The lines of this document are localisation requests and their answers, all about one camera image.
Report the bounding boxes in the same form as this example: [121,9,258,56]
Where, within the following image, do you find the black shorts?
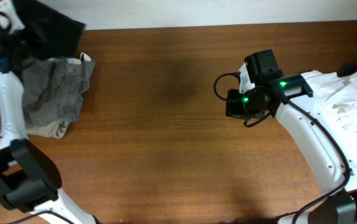
[0,0,85,73]

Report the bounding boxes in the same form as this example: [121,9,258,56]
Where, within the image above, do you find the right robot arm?
[225,50,357,223]

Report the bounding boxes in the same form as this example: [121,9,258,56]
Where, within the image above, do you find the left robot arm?
[0,59,99,223]

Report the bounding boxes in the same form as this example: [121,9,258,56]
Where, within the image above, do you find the white crumpled shirt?
[302,68,357,190]

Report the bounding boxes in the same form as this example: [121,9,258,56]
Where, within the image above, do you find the dark green garment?
[336,62,357,77]

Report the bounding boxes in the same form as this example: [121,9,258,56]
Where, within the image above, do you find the grey folded shorts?
[21,57,96,128]

